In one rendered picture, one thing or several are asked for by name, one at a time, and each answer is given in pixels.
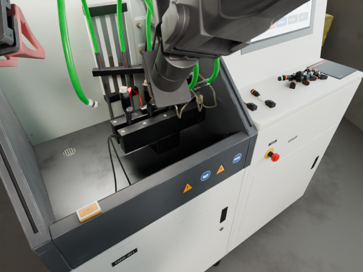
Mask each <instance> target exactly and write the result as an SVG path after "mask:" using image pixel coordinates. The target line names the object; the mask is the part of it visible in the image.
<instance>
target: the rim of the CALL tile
mask: <svg viewBox="0 0 363 272"><path fill-rule="evenodd" d="M93 203H96V205H97V207H98V209H97V210H95V211H93V212H92V213H90V214H88V215H86V216H84V217H82V218H80V215H79V212H78V211H79V210H81V209H83V208H85V207H87V206H89V205H91V204H93ZM93 203H91V204H89V205H86V206H84V207H82V208H80V209H78V210H76V212H77V215H78V217H79V220H80V221H81V220H83V219H85V218H87V217H89V216H90V215H92V214H94V213H96V212H98V211H100V210H101V209H100V206H99V204H98V202H97V201H95V202H93Z"/></svg>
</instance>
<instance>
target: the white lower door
mask: <svg viewBox="0 0 363 272"><path fill-rule="evenodd" d="M243 175H244V169H242V170H241V171H239V172H238V173H236V174H234V175H233V176H231V177H229V178H227V179H226V180H224V181H222V182H221V183H219V184H217V185H215V186H214V187H212V188H210V189H209V190H207V191H205V192H204V193H202V194H200V195H198V196H197V197H195V198H194V199H192V200H190V201H189V202H187V203H185V204H183V205H182V206H180V207H178V208H177V209H175V210H173V211H172V212H170V213H168V214H166V215H165V216H163V217H161V218H160V219H158V220H157V221H155V222H153V223H151V224H150V225H148V226H146V227H145V228H143V229H141V230H140V231H138V232H136V233H134V234H133V235H131V236H129V237H128V238H126V239H124V240H122V241H121V242H119V243H118V244H116V245H114V246H112V247H111V248H109V249H107V250H106V251H104V252H102V253H101V254H99V255H97V256H95V257H94V258H92V259H90V260H89V261H87V262H85V263H83V264H82V265H80V266H79V267H77V268H75V269H72V271H70V272H201V271H203V270H204V269H205V268H206V267H208V266H209V265H210V264H211V263H213V262H214V261H215V260H217V259H218V258H220V257H221V256H222V255H224V254H225V252H226V247H227V243H228V238H229V235H230V231H231V226H232V222H233V217H234V212H235V209H236V205H237V201H238V196H239V192H240V187H241V182H242V179H243Z"/></svg>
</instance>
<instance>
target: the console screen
mask: <svg viewBox="0 0 363 272"><path fill-rule="evenodd" d="M315 6H316V0H311V1H309V2H307V3H305V4H304V5H302V6H300V7H299V8H297V9H295V10H294V11H292V12H291V13H289V14H288V15H286V16H285V17H283V18H282V19H280V20H279V21H277V22H276V23H274V24H273V25H272V26H271V27H270V29H269V30H268V31H266V32H265V33H263V34H261V35H259V36H258V37H256V38H254V39H252V40H251V45H249V46H247V47H245V48H243V49H241V55H244V54H247V53H250V52H253V51H257V50H260V49H264V48H266V47H270V46H273V45H277V44H280V43H283V42H287V41H289V40H293V39H296V38H300V37H303V36H307V35H310V34H312V33H313V26H314V16H315Z"/></svg>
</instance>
